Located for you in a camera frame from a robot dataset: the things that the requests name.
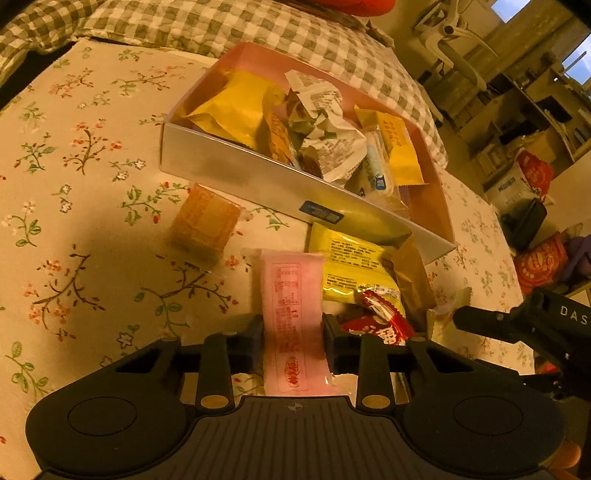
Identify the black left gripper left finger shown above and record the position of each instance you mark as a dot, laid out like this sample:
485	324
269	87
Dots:
223	355

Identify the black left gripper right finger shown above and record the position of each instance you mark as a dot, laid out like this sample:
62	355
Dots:
364	356

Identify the red snack packet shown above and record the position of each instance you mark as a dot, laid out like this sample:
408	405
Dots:
382	315

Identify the pink snack packet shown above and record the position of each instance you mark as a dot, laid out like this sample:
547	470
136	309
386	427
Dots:
294	362

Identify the orange printed bag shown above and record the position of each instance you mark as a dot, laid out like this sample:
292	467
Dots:
541	265

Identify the brown snack packet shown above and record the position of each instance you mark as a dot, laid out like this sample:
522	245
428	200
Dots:
417	294

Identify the yellow printed snack packet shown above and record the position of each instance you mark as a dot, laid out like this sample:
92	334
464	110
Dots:
352	265

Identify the orange square snack packet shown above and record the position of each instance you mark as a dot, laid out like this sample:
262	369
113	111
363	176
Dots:
205	222

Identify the white printed bag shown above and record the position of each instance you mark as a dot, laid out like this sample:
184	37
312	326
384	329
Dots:
510	191

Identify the floral tablecloth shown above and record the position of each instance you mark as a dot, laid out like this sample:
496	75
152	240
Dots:
103	316

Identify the clear wrapped snack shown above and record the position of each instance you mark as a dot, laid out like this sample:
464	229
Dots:
373	180

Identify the pink snack box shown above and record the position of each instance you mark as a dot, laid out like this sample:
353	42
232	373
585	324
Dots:
267	128

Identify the crumpled white snack wrapper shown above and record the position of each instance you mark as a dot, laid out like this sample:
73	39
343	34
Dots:
332	147

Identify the large yellow snack bag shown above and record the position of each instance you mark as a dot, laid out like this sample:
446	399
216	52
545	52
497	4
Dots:
237	113

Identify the grey checkered blanket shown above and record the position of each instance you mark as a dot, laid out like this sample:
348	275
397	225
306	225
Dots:
340	44

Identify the large red plush pillow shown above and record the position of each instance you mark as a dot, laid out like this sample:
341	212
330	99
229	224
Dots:
362	8

